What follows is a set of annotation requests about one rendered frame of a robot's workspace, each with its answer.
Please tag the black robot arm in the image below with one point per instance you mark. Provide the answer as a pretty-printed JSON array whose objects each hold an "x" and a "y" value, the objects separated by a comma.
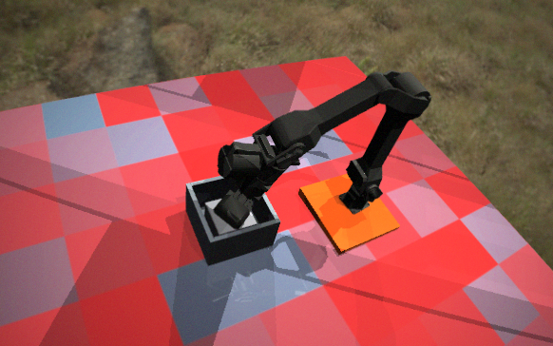
[{"x": 297, "y": 132}]

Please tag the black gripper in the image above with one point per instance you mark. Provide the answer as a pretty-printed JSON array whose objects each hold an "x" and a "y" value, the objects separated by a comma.
[{"x": 234, "y": 208}]

